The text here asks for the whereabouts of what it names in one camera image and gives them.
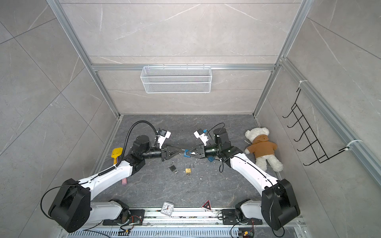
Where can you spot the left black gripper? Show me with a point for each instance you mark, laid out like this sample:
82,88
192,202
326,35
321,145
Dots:
165,151

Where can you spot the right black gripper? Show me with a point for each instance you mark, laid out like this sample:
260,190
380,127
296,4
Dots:
201,151

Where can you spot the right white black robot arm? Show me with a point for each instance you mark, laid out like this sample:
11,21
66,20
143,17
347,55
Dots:
279,205

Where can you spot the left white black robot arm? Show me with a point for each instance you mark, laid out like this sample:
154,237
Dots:
73,205

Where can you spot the black padlock with key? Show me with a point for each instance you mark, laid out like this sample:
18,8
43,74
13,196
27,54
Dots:
173,167

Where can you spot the yellow toy shovel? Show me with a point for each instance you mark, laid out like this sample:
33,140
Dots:
115,154

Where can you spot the red black triangle sign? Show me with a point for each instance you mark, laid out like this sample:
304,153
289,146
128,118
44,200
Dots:
207,205

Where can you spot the white small alarm clock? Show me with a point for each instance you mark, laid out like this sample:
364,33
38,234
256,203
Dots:
167,209

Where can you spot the white teddy bear brown hoodie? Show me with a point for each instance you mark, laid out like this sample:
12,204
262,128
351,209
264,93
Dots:
263,149

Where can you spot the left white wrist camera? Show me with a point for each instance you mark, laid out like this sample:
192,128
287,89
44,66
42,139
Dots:
162,135

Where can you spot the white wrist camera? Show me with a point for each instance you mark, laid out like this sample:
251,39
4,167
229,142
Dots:
201,134
162,135

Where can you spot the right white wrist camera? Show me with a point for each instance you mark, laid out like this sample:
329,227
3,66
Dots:
201,134

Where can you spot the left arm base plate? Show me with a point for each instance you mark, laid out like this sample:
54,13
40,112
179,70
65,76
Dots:
127,217

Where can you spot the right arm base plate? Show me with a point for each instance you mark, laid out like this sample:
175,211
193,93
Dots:
233,216

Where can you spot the white wire mesh basket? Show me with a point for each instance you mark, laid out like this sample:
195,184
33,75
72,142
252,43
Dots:
176,79

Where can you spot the black wire hook rack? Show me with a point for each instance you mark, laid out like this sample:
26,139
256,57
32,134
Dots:
313,143

